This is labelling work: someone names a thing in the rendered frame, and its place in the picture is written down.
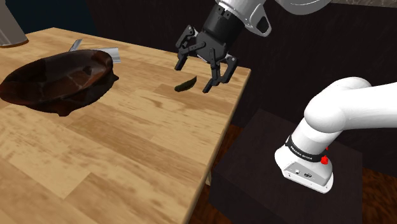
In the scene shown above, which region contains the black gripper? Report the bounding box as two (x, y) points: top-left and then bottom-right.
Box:
(174, 5), (246, 94)

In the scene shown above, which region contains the dark green curved object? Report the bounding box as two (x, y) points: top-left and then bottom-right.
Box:
(174, 75), (199, 93)

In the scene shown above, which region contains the silver metal utensil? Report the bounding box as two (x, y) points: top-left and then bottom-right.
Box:
(68, 38), (122, 64)

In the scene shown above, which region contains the light wooden table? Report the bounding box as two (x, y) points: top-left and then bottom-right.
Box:
(0, 27), (252, 224)

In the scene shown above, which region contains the dark robot stand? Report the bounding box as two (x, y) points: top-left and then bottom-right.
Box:
(208, 108), (364, 224)

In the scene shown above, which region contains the dark brown bowl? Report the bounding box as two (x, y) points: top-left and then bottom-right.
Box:
(0, 48), (120, 117)

